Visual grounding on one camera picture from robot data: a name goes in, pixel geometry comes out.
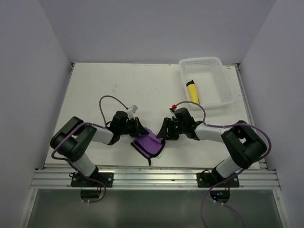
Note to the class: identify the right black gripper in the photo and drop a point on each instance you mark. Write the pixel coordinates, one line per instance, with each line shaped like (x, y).
(167, 122)

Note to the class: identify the black base bracket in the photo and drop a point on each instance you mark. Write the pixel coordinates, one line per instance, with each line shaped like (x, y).
(206, 179)
(77, 180)

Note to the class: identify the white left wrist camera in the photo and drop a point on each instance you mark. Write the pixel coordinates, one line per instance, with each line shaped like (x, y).
(131, 111)

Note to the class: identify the right black base bracket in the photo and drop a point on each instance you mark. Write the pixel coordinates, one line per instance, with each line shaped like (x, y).
(206, 179)

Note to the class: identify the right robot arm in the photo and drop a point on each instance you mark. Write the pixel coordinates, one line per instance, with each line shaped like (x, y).
(244, 146)

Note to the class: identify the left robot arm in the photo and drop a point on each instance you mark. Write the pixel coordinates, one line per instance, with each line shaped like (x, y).
(72, 140)

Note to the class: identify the white plastic basket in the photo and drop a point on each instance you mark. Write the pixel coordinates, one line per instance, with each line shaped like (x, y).
(212, 82)

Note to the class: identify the purple grey towel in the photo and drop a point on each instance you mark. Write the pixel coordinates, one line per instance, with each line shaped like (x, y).
(148, 146)

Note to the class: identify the left black base bracket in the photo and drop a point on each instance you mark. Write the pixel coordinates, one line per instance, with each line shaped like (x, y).
(77, 180)

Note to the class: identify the aluminium mounting rail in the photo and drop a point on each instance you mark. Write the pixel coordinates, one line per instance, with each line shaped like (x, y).
(57, 177)

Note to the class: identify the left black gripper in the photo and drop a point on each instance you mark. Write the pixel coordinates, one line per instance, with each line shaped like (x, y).
(138, 129)

